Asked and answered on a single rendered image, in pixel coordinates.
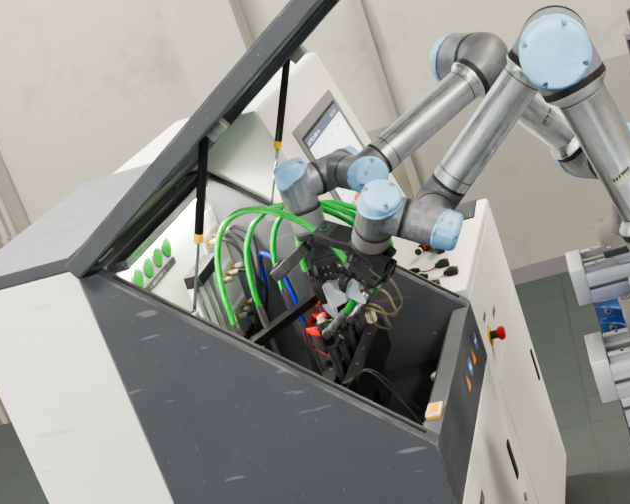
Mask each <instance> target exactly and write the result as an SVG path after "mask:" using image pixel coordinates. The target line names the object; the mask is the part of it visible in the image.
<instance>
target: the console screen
mask: <svg viewBox="0 0 630 504"><path fill-rule="evenodd" d="M292 134H293V136H294V138H295V139H296V141H297V142H298V144H299V145H300V147H301V149H302V150H303V152H304V153H305V155H306V156H307V158H308V159H309V161H310V162H311V161H314V160H316V159H318V158H320V157H322V156H325V155H327V154H329V153H331V152H333V151H334V150H336V149H339V148H343V147H346V146H354V147H355V148H356V149H357V150H358V151H359V152H360V151H361V150H362V149H364V148H365V146H364V144H363V142H362V141H361V139H360V138H359V136H358V134H357V133H356V131H355V130H354V128H353V126H352V125H351V123H350V122H349V120H348V118H347V117H346V115H345V114H344V112H343V110H342V109H341V107H340V106H339V104H338V102H337V101H336V99H335V98H334V96H333V94H332V93H331V91H330V90H329V89H328V90H327V91H326V92H325V94H324V95H323V96H322V97H321V98H320V100H319V101H318V102H317V103H316V104H315V105H314V107H313V108H312V109H311V110H310V111H309V113H308V114H307V115H306V116H305V117H304V119H303V120H302V121H301V122H300V123H299V124H298V126H297V127H296V128H295V129H294V130H293V132H292ZM330 194H331V195H332V197H333V199H334V200H339V201H344V202H348V203H351V204H354V205H356V206H357V203H358V200H359V198H360V195H361V193H358V192H355V191H351V190H346V189H341V188H336V189H334V190H332V191H330Z"/></svg>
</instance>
